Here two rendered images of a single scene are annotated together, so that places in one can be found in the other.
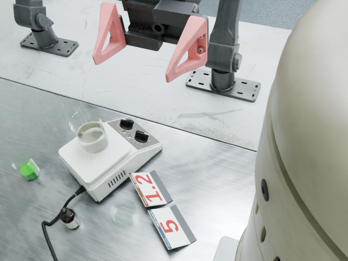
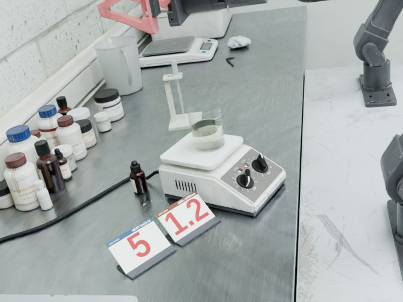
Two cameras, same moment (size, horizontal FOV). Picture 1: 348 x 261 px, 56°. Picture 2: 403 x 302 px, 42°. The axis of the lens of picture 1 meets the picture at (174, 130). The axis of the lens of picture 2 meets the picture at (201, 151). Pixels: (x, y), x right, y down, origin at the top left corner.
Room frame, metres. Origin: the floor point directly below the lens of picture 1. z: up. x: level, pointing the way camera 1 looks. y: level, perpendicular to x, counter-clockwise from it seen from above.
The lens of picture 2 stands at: (0.19, -0.68, 1.42)
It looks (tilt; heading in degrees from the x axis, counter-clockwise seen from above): 27 degrees down; 75
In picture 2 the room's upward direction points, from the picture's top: 10 degrees counter-clockwise
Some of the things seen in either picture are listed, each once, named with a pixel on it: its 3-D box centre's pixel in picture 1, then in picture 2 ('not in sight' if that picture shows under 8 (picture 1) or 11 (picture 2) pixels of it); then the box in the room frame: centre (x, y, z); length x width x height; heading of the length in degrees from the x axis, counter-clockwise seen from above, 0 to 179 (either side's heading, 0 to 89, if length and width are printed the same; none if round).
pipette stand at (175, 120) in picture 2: not in sight; (181, 98); (0.47, 0.50, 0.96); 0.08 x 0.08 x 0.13; 69
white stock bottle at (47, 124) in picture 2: not in sight; (53, 129); (0.16, 0.55, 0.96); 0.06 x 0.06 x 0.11
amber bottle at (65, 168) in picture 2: not in sight; (60, 163); (0.16, 0.39, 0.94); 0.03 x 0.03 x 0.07
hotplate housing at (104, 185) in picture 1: (109, 154); (216, 171); (0.43, 0.16, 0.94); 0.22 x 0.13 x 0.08; 128
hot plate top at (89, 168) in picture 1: (94, 150); (201, 148); (0.42, 0.18, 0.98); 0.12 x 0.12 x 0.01; 38
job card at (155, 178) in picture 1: (150, 187); (188, 217); (0.34, 0.07, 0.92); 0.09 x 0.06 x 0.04; 22
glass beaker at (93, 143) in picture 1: (91, 133); (205, 127); (0.43, 0.17, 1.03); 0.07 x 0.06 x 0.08; 39
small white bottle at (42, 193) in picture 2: not in sight; (42, 194); (0.11, 0.29, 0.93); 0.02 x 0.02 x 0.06
